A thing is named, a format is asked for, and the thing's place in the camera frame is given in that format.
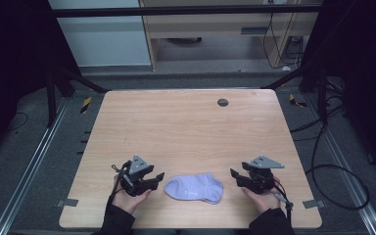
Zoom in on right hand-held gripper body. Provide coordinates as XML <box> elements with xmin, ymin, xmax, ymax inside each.
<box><xmin>241</xmin><ymin>155</ymin><xmax>286</xmax><ymax>196</ymax></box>

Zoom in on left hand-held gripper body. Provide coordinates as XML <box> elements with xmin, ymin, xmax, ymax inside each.
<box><xmin>120</xmin><ymin>154</ymin><xmax>155</xmax><ymax>198</ymax></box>

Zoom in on lavender ankle sock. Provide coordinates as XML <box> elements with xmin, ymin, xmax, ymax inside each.
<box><xmin>164</xmin><ymin>172</ymin><xmax>224</xmax><ymax>206</ymax></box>

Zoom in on person's right hand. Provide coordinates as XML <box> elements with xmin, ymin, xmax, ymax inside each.
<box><xmin>241</xmin><ymin>177</ymin><xmax>282</xmax><ymax>215</ymax></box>

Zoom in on person's left hand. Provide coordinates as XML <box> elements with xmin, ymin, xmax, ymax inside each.
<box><xmin>112</xmin><ymin>173</ymin><xmax>153</xmax><ymax>215</ymax></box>

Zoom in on grey tape piece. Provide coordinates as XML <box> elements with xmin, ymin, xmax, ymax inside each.
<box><xmin>56</xmin><ymin>198</ymin><xmax>79</xmax><ymax>209</ymax></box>
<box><xmin>302</xmin><ymin>199</ymin><xmax>326</xmax><ymax>210</ymax></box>

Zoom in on black metal stand strut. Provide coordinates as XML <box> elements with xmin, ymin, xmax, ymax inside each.
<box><xmin>261</xmin><ymin>63</ymin><xmax>329</xmax><ymax>125</ymax></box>
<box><xmin>46</xmin><ymin>65</ymin><xmax>110</xmax><ymax>128</ymax></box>

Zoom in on white cabinet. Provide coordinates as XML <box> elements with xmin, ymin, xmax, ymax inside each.
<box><xmin>48</xmin><ymin>0</ymin><xmax>154</xmax><ymax>69</ymax></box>

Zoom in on grey under-desk tray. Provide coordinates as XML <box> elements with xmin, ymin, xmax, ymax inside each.
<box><xmin>240</xmin><ymin>26</ymin><xmax>269</xmax><ymax>36</ymax></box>

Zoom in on light wooden background desk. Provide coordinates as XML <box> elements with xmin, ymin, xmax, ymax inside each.
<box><xmin>139</xmin><ymin>0</ymin><xmax>325</xmax><ymax>71</ymax></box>

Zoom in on left hand-held gripper black cable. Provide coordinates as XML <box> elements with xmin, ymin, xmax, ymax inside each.
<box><xmin>110</xmin><ymin>164</ymin><xmax>127</xmax><ymax>199</ymax></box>

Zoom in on hand-held gripper black cable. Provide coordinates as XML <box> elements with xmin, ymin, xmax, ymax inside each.
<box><xmin>273</xmin><ymin>183</ymin><xmax>295</xmax><ymax>227</ymax></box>
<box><xmin>110</xmin><ymin>164</ymin><xmax>127</xmax><ymax>199</ymax></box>

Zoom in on right hand-held gripper black cable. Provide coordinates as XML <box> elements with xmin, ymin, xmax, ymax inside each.
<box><xmin>273</xmin><ymin>183</ymin><xmax>295</xmax><ymax>227</ymax></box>

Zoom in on aluminium floor rail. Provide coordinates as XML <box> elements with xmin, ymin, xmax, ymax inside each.
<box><xmin>305</xmin><ymin>93</ymin><xmax>376</xmax><ymax>235</ymax></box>
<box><xmin>0</xmin><ymin>97</ymin><xmax>71</xmax><ymax>235</ymax></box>

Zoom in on black floor cable loop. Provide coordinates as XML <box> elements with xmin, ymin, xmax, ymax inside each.
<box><xmin>289</xmin><ymin>107</ymin><xmax>371</xmax><ymax>212</ymax></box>

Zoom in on thin black floor cable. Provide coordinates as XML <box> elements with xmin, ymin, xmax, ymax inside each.
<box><xmin>5</xmin><ymin>112</ymin><xmax>29</xmax><ymax>132</ymax></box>

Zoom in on hanging black desk cables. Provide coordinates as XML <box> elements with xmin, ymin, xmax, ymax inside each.
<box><xmin>261</xmin><ymin>13</ymin><xmax>306</xmax><ymax>71</ymax></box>

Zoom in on black horizontal frame bar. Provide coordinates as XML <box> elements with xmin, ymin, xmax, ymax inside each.
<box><xmin>51</xmin><ymin>4</ymin><xmax>325</xmax><ymax>19</ymax></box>

